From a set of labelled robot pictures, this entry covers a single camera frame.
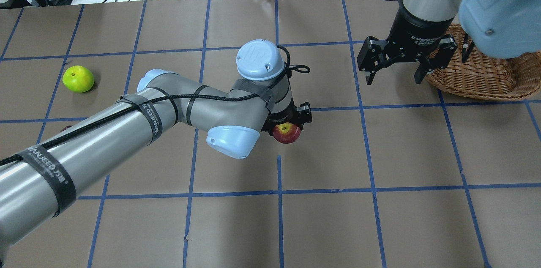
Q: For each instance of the red yellow apple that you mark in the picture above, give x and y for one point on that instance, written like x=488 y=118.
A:
x=286 y=133

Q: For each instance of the brown wicker basket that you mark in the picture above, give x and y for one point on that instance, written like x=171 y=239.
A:
x=485 y=78

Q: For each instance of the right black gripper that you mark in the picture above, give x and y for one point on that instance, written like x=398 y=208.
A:
x=416 y=32

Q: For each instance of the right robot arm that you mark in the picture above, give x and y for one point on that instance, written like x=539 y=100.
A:
x=498 y=28

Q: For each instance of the green apple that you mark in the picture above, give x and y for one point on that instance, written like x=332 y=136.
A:
x=78 y=79

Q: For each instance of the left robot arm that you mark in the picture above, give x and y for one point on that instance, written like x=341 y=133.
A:
x=44 y=180

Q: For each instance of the dark red apple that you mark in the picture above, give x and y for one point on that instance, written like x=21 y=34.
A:
x=66 y=128

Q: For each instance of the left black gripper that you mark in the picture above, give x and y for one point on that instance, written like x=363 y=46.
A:
x=282 y=115

